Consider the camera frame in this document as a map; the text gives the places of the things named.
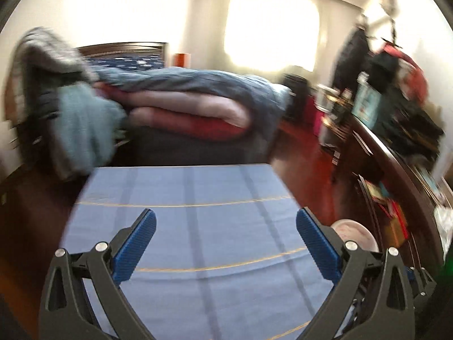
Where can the teal patterned bag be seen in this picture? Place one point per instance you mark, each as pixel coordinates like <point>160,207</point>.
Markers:
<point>366,101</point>

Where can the blue striped table cloth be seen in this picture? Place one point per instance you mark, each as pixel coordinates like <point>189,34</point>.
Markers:
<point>226,261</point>

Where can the dark blue blanket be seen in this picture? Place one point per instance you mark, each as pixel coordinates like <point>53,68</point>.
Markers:
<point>267,101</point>

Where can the folded pink red quilt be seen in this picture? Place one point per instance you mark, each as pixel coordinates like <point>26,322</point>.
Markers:
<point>203,116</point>

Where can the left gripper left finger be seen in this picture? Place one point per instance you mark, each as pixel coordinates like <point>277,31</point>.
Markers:
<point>65,309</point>

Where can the red black hanging bag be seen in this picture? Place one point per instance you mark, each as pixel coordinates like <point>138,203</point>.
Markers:
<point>408,76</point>

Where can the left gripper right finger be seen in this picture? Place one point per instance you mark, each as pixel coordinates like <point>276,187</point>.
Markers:
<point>371,296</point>

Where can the light blue fleece garment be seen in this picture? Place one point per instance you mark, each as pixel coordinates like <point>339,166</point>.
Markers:
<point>84,132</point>

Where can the dark bed base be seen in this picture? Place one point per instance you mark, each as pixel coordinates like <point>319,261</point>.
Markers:
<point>148,147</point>

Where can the grey fuzzy garment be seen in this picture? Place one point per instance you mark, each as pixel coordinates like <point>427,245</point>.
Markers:
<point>40,48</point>

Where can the black hanging jacket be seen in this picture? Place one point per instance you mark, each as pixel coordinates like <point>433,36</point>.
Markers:
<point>350,61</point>

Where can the dark wooden dresser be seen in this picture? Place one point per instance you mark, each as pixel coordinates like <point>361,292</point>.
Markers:
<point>374,187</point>

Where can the wooden bed headboard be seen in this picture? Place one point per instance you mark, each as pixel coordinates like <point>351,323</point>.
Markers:
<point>133,48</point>

